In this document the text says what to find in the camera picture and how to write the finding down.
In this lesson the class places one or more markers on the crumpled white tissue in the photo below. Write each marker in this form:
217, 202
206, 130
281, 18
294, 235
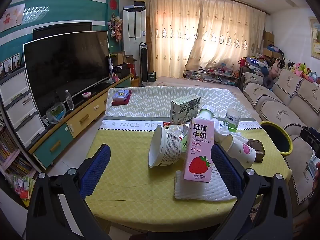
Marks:
222, 131

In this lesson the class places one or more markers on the white knitted cloth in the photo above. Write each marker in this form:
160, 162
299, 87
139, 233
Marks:
200, 191

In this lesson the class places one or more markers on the grey round cushion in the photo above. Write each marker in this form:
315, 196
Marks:
268, 82

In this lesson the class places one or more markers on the bookshelf with books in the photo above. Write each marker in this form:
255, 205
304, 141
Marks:
12, 155

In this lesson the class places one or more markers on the small pink toy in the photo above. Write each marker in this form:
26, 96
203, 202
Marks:
86, 95

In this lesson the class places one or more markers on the small green box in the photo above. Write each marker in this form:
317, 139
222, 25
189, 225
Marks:
151, 77

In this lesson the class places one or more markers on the clear bottle green label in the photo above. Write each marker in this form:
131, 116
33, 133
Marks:
232, 121

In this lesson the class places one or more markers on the clear plastic snack wrapper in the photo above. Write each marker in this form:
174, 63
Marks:
176, 130

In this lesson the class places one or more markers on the floral beige rug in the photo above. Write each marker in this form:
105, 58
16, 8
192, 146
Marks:
170, 81

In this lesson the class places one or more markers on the white paper cup pink print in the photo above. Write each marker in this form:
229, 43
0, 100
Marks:
241, 151

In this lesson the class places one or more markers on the cartoon wall poster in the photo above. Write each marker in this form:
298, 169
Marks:
12, 16

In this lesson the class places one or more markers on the clear water bottle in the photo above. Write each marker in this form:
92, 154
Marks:
69, 102

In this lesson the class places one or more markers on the stacked cardboard boxes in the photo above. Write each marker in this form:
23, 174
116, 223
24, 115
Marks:
268, 42

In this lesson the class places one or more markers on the pile of plush toys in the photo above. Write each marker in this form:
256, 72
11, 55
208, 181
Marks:
300, 67

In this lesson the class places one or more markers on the large black television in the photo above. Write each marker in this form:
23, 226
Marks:
65, 67

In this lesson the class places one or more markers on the black bin with yellow rim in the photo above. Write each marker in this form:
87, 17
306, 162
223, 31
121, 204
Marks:
275, 137

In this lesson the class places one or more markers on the smaller black television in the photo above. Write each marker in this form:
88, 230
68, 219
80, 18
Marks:
62, 28

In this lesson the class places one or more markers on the hanging flower decoration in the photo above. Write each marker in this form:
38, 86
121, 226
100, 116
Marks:
115, 26

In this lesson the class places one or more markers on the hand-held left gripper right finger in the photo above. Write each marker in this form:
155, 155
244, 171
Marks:
225, 172

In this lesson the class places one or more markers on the flat red box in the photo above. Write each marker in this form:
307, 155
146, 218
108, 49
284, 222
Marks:
120, 102

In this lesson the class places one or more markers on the low glass shelf with toys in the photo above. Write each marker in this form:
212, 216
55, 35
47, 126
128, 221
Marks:
210, 76

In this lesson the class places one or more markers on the pink strawberry milk carton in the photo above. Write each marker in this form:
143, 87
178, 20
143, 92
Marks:
198, 150

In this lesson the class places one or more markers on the green plastic wrapper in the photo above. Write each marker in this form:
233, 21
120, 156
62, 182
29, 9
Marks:
184, 143

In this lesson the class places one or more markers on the black box on air conditioner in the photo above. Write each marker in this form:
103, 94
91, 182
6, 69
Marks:
138, 4

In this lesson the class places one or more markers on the red round wall decoration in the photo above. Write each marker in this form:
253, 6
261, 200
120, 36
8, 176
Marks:
113, 4

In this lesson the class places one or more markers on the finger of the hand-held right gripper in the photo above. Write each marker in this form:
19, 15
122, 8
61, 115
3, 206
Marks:
306, 135

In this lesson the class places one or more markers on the white paper noodle bowl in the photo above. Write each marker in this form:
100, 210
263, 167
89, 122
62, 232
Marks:
167, 147

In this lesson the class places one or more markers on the colourful packets on floor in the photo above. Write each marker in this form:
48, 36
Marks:
22, 190

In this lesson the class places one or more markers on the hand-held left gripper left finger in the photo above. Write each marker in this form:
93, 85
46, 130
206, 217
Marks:
96, 171

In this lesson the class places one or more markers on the white standing air conditioner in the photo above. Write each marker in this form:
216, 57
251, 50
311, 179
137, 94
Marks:
133, 30

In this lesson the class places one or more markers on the beige sofa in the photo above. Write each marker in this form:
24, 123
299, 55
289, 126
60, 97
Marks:
287, 105

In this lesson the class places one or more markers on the framed landscape wall picture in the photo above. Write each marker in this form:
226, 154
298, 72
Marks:
315, 35

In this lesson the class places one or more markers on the yellow and green TV cabinet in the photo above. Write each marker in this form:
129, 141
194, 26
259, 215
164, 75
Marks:
82, 120

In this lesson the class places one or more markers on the small brown box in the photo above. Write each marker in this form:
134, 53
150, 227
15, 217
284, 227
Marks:
257, 150

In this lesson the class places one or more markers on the black and white tower fan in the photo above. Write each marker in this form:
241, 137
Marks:
144, 62

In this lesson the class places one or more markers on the cardboard boxes on cabinet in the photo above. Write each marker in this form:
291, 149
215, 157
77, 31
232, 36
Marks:
122, 62

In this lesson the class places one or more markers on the photo frames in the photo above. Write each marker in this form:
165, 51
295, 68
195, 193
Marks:
11, 63

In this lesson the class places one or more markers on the cream embroidered curtains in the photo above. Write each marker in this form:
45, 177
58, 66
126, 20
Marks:
200, 35

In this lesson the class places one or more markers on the green drink carton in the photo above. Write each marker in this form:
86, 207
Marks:
183, 110

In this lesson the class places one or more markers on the white plastic drawer unit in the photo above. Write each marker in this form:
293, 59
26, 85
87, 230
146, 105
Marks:
20, 107

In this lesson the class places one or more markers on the white plastic yogurt bottle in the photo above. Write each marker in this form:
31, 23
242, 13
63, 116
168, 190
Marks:
206, 113

